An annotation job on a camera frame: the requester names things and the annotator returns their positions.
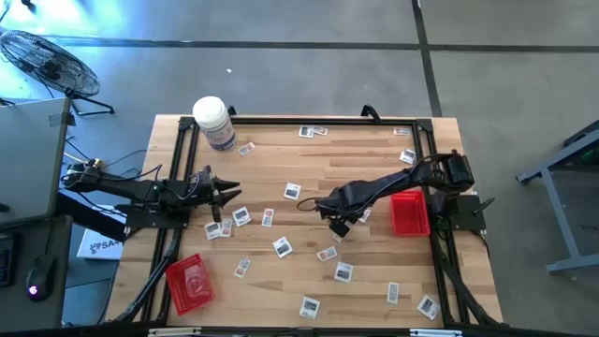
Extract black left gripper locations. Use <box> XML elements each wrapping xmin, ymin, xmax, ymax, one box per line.
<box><xmin>188</xmin><ymin>164</ymin><xmax>243</xmax><ymax>225</ymax></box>

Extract white wipes canister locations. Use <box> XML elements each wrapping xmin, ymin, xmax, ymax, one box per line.
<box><xmin>192</xmin><ymin>95</ymin><xmax>238</xmax><ymax>153</ymax></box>

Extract red plastic mesh basket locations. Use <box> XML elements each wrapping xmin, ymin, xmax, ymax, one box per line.
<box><xmin>165</xmin><ymin>253</ymin><xmax>216</xmax><ymax>317</ymax></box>
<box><xmin>390</xmin><ymin>189</ymin><xmax>431</xmax><ymax>238</ymax></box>

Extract white cardboard box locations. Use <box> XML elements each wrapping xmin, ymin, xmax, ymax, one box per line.
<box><xmin>77</xmin><ymin>227</ymin><xmax>124</xmax><ymax>261</ymax></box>

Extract black beam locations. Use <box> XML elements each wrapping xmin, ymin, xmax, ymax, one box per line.
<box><xmin>55</xmin><ymin>191</ymin><xmax>128</xmax><ymax>242</ymax></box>

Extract black computer mouse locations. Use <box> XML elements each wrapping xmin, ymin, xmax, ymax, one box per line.
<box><xmin>25</xmin><ymin>255</ymin><xmax>56</xmax><ymax>302</ymax></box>

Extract black floor fan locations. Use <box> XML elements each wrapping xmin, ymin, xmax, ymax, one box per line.
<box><xmin>0</xmin><ymin>30</ymin><xmax>116</xmax><ymax>117</ymax></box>

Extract black keyboard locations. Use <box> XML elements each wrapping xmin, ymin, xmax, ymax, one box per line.
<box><xmin>0</xmin><ymin>233</ymin><xmax>15</xmax><ymax>287</ymax></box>

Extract dark desk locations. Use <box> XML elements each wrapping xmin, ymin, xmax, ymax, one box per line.
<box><xmin>0</xmin><ymin>214</ymin><xmax>74</xmax><ymax>331</ymax></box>

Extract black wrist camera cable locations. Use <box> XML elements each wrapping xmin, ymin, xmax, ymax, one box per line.
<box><xmin>296</xmin><ymin>196</ymin><xmax>324</xmax><ymax>214</ymax></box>

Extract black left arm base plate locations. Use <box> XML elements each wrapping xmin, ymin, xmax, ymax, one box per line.
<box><xmin>124</xmin><ymin>205</ymin><xmax>191</xmax><ymax>229</ymax></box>

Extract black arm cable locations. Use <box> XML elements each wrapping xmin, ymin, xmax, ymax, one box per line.
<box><xmin>100</xmin><ymin>149</ymin><xmax>164</xmax><ymax>183</ymax></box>

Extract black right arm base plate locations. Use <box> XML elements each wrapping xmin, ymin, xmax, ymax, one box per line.
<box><xmin>437</xmin><ymin>194</ymin><xmax>496</xmax><ymax>233</ymax></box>

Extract white bracket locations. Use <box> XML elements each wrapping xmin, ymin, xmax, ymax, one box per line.
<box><xmin>148</xmin><ymin>327</ymin><xmax>202</xmax><ymax>337</ymax></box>
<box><xmin>410</xmin><ymin>329</ymin><xmax>462</xmax><ymax>337</ymax></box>

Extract grey metal table frame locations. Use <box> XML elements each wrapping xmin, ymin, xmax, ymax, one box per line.
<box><xmin>516</xmin><ymin>119</ymin><xmax>599</xmax><ymax>275</ymax></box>

